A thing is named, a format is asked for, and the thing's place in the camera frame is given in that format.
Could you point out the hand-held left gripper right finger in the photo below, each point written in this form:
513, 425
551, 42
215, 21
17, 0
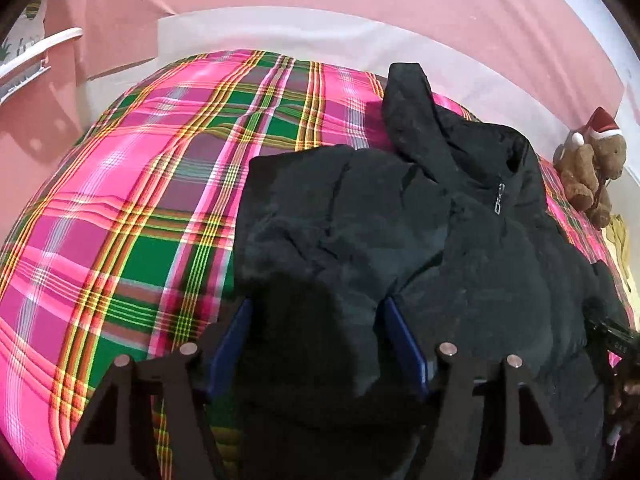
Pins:
406, 347

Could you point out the printed curtain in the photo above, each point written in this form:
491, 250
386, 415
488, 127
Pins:
27, 25

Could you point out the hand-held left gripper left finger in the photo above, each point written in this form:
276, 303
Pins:
231, 345

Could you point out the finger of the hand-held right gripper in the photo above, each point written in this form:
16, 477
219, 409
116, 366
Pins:
600, 322

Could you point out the brown teddy bear santa hat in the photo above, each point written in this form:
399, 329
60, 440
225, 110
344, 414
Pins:
587, 170

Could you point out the yellow cloth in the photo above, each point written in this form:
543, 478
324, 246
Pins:
620, 240

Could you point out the person's right hand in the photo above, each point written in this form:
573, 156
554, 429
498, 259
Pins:
627, 400

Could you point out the black padded jacket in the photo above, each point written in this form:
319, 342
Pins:
400, 240

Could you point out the pink green plaid blanket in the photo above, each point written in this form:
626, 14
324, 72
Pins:
130, 220

